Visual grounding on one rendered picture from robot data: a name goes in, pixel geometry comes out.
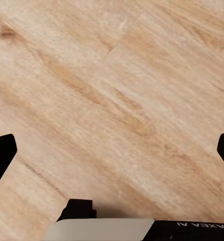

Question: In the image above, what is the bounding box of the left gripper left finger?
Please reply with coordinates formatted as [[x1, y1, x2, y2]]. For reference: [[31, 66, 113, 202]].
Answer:
[[0, 134, 17, 179]]

